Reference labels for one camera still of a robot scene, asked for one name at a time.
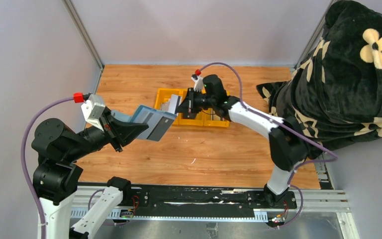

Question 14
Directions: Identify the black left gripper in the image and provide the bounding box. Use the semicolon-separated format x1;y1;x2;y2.
66;104;150;160

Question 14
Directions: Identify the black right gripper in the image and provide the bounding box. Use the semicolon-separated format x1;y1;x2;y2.
176;88;216;114

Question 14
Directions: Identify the white striped credit card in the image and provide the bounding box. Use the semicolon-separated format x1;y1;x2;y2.
160;94;182;114

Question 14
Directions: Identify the blue leather card holder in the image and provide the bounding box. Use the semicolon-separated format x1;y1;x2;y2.
111;105;177;142

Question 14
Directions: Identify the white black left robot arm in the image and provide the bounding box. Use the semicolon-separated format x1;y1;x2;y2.
31;109;148;239

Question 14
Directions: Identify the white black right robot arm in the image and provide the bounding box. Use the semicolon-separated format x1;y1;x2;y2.
176;74;308;208

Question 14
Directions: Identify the yellow plastic compartment tray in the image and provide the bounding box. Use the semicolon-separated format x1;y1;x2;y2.
153;87;231;128

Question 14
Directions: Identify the black floral fleece blanket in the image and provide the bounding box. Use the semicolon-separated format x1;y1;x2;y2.
256;0;382;150

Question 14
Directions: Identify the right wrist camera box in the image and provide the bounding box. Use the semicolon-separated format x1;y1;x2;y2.
191;69;204;92

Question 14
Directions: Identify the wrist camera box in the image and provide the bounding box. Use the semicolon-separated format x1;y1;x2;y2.
191;69;204;92
73;92;105;131

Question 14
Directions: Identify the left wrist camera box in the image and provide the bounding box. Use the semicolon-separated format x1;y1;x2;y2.
73;92;105;131

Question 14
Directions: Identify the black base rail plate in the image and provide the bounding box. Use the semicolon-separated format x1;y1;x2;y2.
119;184;297;219

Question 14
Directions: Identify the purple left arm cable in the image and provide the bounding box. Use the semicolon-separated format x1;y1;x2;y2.
20;96;80;239

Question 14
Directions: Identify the aluminium frame post left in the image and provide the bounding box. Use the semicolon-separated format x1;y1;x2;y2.
62;0;104;72

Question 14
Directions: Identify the aluminium frame post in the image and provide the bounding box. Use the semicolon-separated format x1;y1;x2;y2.
62;0;104;72
294;14;325;69

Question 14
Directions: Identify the aluminium frame post right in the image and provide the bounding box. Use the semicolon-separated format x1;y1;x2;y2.
294;14;325;69

